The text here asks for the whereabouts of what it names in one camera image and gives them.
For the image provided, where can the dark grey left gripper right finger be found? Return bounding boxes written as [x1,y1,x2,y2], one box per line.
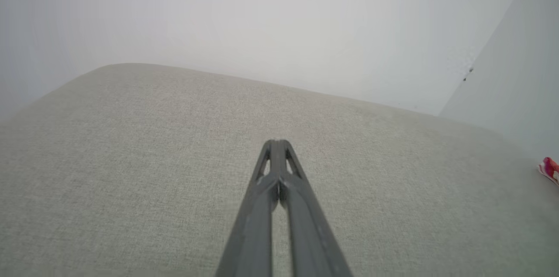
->
[278,139,353,277]

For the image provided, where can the red basketball jersey white sleeves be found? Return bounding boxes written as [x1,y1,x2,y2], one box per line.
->
[538,157,559,187]

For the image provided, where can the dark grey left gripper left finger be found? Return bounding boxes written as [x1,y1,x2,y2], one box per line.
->
[215,139,279,277]

